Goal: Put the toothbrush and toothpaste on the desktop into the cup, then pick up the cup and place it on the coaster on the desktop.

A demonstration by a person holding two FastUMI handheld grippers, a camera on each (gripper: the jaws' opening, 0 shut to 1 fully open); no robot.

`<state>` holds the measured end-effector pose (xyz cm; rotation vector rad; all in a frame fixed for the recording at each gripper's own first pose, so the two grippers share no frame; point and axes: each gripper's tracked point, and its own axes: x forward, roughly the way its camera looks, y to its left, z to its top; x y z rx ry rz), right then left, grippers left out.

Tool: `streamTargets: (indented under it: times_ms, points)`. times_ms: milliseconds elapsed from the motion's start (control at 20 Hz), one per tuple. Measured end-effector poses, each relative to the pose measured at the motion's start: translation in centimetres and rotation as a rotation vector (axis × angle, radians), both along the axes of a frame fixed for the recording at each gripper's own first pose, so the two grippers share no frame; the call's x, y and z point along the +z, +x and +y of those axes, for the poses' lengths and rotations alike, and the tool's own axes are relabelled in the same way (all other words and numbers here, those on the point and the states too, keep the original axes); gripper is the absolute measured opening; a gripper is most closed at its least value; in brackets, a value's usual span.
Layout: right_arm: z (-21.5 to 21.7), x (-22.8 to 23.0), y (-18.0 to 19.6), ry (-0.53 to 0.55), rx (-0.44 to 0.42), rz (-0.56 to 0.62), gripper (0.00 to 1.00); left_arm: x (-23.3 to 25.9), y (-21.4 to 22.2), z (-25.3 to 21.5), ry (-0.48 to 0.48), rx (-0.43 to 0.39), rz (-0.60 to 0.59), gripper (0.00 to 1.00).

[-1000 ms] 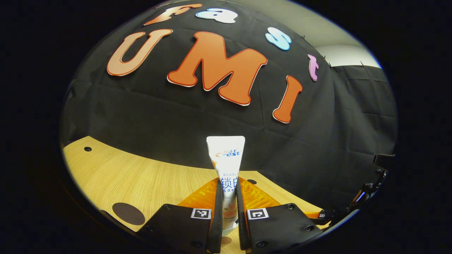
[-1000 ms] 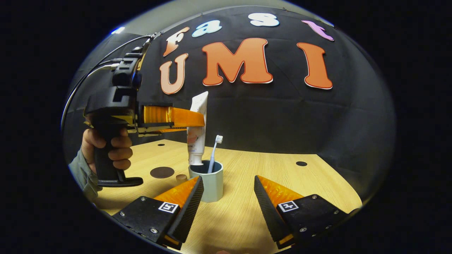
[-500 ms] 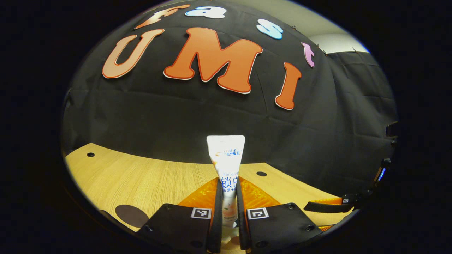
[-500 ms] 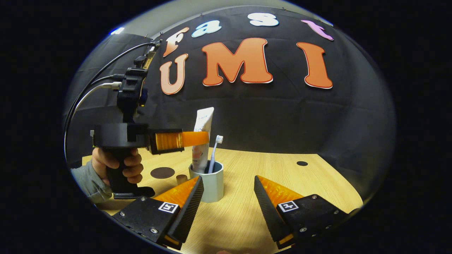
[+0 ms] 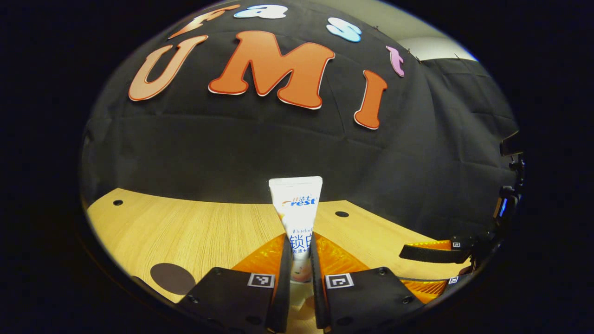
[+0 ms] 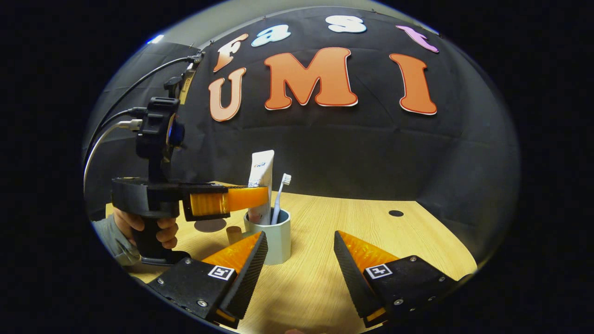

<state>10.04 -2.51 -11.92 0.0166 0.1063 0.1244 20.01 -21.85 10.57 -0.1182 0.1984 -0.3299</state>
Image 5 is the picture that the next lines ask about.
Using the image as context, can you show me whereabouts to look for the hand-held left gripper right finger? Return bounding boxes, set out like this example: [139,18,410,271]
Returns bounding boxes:
[310,233,425,332]

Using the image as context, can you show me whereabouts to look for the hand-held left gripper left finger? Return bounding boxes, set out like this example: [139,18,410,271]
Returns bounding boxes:
[176,233,294,334]

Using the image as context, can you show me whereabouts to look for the white toothpaste tube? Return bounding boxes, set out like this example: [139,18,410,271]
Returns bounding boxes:
[269,176,323,283]

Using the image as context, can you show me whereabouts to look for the dark brown round coaster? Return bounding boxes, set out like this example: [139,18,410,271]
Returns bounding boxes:
[150,263,196,295]

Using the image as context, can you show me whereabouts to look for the wooden desktop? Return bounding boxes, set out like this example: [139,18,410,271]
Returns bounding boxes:
[86,188,474,334]

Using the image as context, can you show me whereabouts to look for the black backdrop cloth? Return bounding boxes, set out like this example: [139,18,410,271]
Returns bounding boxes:
[80,0,519,242]

